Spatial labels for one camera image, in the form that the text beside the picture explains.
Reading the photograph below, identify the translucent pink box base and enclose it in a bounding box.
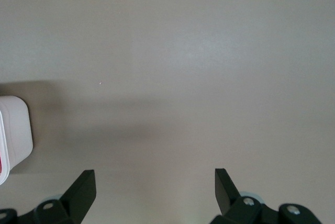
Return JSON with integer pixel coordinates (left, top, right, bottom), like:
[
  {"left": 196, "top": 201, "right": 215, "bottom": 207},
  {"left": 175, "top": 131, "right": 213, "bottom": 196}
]
[{"left": 0, "top": 95, "right": 34, "bottom": 186}]

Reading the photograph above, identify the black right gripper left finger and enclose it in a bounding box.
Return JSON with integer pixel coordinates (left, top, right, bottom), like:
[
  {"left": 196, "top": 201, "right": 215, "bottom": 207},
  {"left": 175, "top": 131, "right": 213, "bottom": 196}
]
[{"left": 0, "top": 169, "right": 96, "bottom": 224}]

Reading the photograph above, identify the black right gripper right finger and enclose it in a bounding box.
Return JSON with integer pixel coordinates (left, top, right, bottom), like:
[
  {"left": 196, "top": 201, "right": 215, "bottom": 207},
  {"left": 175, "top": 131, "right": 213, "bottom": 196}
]
[{"left": 209, "top": 167, "right": 321, "bottom": 224}]

